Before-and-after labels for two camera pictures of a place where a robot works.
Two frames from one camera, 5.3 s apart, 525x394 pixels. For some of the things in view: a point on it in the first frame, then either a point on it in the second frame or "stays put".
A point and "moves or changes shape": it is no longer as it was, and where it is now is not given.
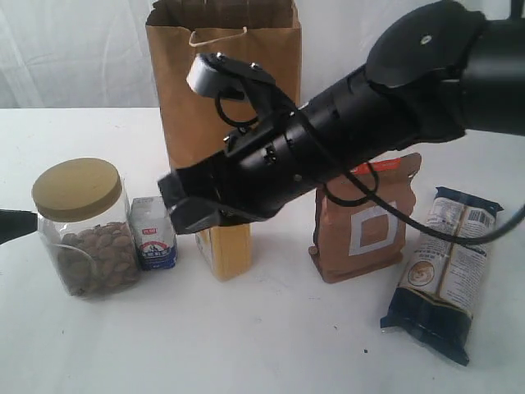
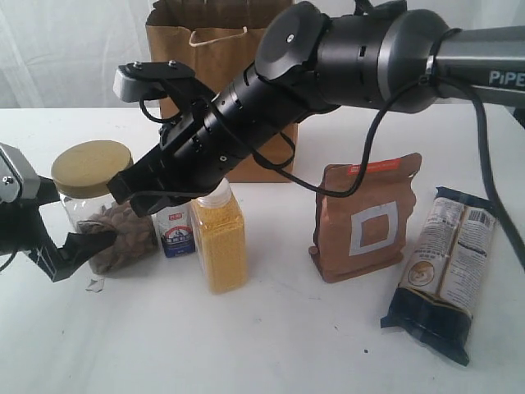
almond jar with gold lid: (88, 224) moves or changes shape
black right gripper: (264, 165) to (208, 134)
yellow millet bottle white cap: (228, 249) moves or changes shape
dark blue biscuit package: (433, 301) stays put
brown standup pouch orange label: (360, 217) stays put
